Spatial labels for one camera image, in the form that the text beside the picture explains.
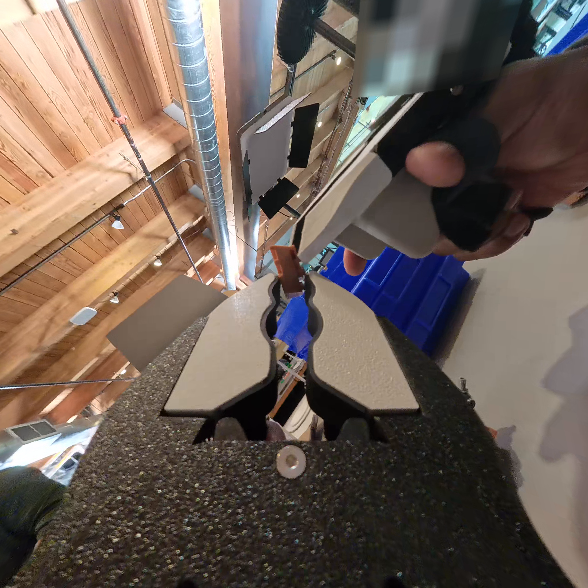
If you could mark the black panel light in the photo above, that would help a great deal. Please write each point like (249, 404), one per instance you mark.
(303, 136)
(277, 197)

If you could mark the black board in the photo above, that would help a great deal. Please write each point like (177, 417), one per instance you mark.
(165, 317)

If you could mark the silver spiral pipes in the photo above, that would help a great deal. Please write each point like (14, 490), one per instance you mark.
(207, 138)

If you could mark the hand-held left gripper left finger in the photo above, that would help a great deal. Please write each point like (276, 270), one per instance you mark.
(220, 363)

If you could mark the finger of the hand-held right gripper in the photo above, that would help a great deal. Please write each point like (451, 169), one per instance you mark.
(344, 202)

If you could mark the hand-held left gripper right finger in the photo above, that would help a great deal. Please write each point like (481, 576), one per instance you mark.
(363, 363)

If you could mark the person's right hand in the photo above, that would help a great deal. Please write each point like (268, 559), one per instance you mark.
(542, 138)

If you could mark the stack of blue plastic bins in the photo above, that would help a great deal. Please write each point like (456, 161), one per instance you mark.
(404, 285)

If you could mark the white panel light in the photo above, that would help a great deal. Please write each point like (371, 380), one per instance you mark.
(271, 147)

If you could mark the black pole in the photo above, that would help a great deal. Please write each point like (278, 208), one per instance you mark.
(301, 28)

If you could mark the small brown toy brick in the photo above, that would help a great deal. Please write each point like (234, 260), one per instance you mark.
(287, 266)

